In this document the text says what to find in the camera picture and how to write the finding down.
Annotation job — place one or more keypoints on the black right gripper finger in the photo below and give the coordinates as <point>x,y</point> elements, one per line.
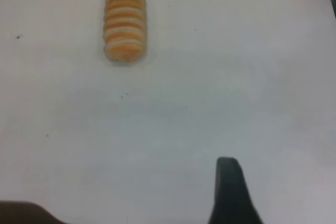
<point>231,197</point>

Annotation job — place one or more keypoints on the striped orange bread roll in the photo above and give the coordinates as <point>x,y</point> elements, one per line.
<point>124,22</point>

